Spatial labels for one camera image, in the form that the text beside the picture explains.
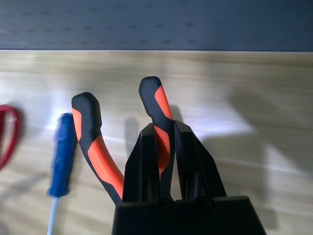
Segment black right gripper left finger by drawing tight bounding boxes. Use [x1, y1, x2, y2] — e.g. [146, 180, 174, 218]
[122, 123, 162, 204]

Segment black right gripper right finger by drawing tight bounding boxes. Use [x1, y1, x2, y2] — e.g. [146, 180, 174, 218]
[173, 119, 228, 200]

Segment orange black pliers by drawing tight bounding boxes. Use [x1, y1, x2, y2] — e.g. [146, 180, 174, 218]
[71, 76, 176, 205]

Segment blue handled screwdriver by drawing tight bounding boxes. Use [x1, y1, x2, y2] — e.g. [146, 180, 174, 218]
[46, 112, 78, 235]

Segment red handled scissors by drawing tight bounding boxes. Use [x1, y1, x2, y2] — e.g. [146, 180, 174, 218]
[0, 104, 24, 171]

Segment dark grey pegboard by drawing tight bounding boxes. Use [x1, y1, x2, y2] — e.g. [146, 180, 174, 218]
[0, 0, 313, 51]

